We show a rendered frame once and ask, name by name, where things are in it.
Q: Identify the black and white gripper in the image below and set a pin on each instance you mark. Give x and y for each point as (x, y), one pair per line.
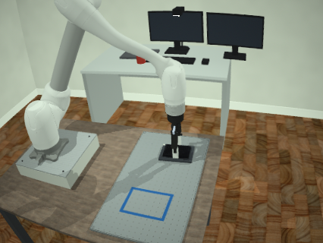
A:
(175, 133)

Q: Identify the black well plate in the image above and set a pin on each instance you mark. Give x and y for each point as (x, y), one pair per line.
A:
(182, 151)

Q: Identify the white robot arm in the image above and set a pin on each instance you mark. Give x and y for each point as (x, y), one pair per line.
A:
(42, 117)

